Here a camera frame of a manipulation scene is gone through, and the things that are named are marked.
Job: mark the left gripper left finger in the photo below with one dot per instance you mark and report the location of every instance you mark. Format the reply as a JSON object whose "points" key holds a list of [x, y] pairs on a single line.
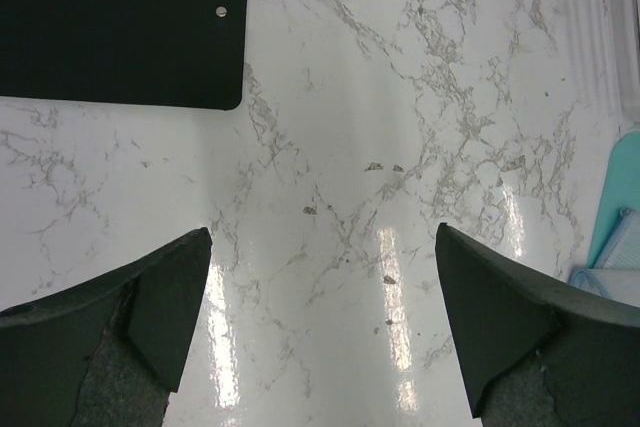
{"points": [[109, 351]]}

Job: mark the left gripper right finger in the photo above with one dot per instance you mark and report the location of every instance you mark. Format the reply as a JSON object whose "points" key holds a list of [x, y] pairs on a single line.
{"points": [[534, 351]]}

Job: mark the clear plastic zip bag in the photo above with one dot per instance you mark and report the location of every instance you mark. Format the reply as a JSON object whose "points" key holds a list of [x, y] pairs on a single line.
{"points": [[615, 274]]}

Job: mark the teal cutting board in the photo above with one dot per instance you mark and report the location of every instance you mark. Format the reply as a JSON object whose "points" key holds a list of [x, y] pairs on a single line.
{"points": [[620, 192]]}

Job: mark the black square plate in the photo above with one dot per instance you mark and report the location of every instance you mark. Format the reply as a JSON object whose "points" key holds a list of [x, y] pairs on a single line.
{"points": [[182, 53]]}

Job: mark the metal wire dish rack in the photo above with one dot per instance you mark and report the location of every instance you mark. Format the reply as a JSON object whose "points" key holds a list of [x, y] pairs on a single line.
{"points": [[604, 46]]}

